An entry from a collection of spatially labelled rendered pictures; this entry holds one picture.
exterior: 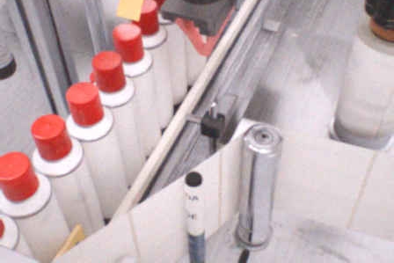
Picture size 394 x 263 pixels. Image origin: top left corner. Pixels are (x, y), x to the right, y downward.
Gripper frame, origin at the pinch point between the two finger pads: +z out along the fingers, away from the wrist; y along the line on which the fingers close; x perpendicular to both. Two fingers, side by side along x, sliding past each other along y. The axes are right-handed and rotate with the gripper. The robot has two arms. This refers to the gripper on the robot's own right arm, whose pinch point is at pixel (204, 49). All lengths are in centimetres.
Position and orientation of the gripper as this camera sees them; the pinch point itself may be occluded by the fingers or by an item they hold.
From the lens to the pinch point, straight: 67.5
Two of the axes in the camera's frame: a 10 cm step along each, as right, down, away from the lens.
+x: -9.2, -2.6, 2.8
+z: 0.4, 6.7, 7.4
